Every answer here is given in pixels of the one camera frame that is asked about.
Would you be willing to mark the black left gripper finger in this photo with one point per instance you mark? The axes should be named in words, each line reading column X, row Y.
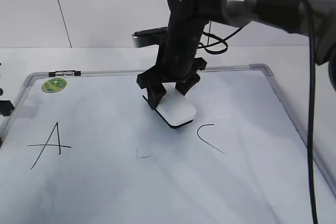
column 6, row 107

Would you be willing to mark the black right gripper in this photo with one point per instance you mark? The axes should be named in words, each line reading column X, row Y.
column 174, row 62

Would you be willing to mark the white whiteboard eraser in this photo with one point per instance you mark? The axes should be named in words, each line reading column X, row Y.
column 175, row 109

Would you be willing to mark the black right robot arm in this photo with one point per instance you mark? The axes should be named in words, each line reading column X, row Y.
column 311, row 18

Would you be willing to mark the round green magnet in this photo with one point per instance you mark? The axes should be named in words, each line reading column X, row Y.
column 54, row 85

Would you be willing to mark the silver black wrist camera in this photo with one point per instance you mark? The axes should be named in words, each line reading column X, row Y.
column 150, row 37

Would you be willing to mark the white board with grey frame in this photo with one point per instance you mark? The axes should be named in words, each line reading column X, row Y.
column 95, row 152

